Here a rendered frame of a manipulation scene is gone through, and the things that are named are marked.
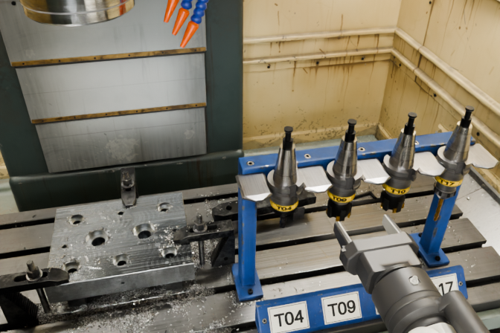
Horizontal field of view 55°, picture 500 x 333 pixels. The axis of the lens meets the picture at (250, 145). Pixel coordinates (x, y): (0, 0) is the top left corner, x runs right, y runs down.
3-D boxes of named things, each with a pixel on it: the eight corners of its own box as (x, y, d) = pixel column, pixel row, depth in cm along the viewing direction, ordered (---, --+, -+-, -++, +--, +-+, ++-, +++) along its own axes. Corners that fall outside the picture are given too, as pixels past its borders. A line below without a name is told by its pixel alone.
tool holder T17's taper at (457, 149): (462, 148, 91) (472, 117, 88) (472, 162, 88) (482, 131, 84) (439, 148, 91) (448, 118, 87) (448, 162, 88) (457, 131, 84)
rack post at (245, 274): (263, 297, 102) (268, 190, 85) (239, 302, 101) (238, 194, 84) (253, 262, 110) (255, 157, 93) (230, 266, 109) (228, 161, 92)
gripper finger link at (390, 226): (381, 225, 83) (397, 251, 78) (384, 211, 81) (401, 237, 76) (389, 224, 83) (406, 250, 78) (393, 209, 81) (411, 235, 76)
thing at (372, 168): (393, 183, 85) (394, 180, 85) (366, 187, 84) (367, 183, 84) (376, 160, 91) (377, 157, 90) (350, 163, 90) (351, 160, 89)
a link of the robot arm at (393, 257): (419, 219, 74) (463, 279, 65) (406, 262, 80) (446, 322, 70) (343, 231, 72) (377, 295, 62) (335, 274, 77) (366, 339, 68)
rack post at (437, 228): (449, 264, 110) (487, 160, 93) (428, 267, 109) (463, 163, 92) (427, 233, 118) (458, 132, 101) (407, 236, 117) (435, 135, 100)
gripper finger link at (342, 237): (339, 218, 79) (354, 245, 74) (337, 232, 81) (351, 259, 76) (330, 219, 79) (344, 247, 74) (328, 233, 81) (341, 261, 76)
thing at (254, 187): (274, 200, 81) (274, 197, 81) (243, 204, 80) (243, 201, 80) (264, 175, 87) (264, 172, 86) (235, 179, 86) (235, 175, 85)
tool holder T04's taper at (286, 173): (290, 167, 86) (292, 136, 82) (303, 181, 82) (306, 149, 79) (268, 174, 84) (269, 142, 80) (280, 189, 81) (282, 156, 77)
